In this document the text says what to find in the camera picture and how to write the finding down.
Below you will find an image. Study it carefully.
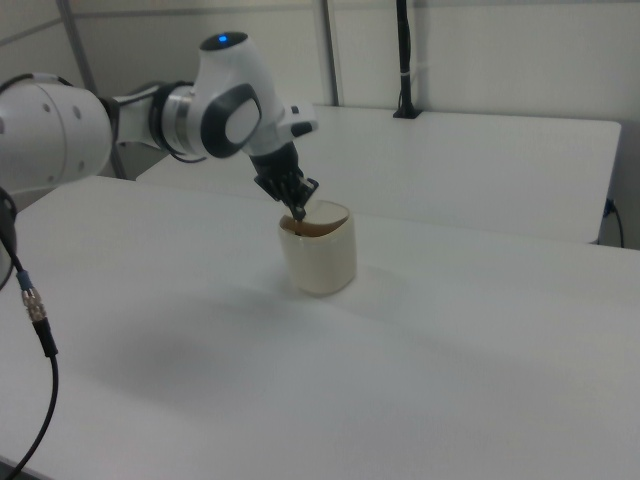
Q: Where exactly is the cream ceramic cup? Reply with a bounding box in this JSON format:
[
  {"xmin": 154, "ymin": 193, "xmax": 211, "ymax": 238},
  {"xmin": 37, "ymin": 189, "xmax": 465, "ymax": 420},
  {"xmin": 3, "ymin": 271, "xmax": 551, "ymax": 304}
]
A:
[{"xmin": 277, "ymin": 198, "xmax": 358, "ymax": 296}]

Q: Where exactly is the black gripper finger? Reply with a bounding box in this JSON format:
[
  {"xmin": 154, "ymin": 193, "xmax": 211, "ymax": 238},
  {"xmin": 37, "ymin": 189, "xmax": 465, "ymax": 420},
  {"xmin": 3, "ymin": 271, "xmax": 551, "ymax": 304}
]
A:
[
  {"xmin": 253, "ymin": 172, "xmax": 307, "ymax": 224},
  {"xmin": 285, "ymin": 171, "xmax": 320, "ymax": 209}
]

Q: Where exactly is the black cable with blue plug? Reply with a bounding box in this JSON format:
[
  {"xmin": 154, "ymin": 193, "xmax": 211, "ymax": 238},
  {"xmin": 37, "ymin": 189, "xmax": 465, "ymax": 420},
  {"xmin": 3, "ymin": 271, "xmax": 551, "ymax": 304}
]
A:
[{"xmin": 603, "ymin": 197, "xmax": 627, "ymax": 248}]

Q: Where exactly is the cream trash bin lid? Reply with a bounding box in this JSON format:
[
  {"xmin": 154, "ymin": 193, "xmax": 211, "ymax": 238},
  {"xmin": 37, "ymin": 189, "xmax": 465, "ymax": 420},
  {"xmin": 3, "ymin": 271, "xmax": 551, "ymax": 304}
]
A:
[{"xmin": 304, "ymin": 199, "xmax": 350, "ymax": 232}]

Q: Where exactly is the black cable with metal connector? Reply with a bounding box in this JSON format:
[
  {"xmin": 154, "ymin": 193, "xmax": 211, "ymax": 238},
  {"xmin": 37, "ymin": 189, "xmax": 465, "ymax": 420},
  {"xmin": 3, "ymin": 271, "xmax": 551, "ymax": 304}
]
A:
[{"xmin": 0, "ymin": 185, "xmax": 62, "ymax": 479}]

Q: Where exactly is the black pole with clamp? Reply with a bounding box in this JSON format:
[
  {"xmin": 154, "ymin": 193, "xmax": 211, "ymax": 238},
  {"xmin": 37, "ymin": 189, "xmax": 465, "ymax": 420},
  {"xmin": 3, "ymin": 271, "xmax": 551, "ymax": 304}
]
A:
[{"xmin": 391, "ymin": 0, "xmax": 424, "ymax": 121}]

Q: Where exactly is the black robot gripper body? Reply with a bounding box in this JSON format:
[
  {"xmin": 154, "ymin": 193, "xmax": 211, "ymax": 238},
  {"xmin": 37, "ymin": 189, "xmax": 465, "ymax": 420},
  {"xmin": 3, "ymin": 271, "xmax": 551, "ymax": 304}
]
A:
[{"xmin": 248, "ymin": 141, "xmax": 304, "ymax": 190}]

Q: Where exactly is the white table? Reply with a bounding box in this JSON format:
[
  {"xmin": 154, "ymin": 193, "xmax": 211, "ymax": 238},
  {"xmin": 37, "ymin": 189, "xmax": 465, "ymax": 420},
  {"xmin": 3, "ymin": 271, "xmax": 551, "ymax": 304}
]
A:
[{"xmin": 134, "ymin": 103, "xmax": 623, "ymax": 246}]

